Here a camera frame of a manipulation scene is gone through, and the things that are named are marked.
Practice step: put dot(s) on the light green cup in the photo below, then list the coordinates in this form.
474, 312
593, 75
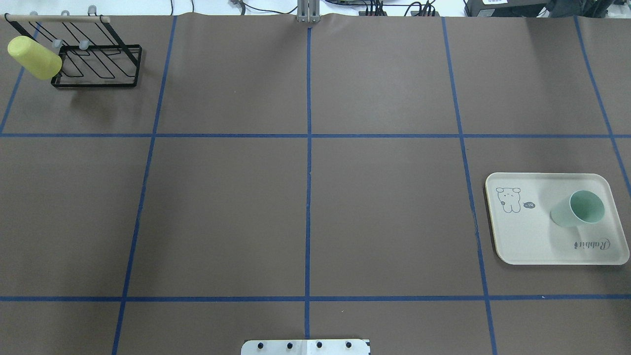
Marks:
583, 207

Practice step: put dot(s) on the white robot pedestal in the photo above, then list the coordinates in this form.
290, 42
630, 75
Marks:
307, 347

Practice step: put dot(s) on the black power box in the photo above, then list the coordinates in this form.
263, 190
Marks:
504, 8

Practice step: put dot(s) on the black wire cup rack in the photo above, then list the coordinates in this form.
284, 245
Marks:
93, 53

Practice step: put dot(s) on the yellow cup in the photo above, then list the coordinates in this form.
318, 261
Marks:
41, 62

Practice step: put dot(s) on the aluminium frame post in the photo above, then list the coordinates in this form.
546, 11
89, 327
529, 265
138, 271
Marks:
308, 11

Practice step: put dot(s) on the white cartoon serving tray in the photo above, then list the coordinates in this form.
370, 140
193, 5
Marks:
519, 206

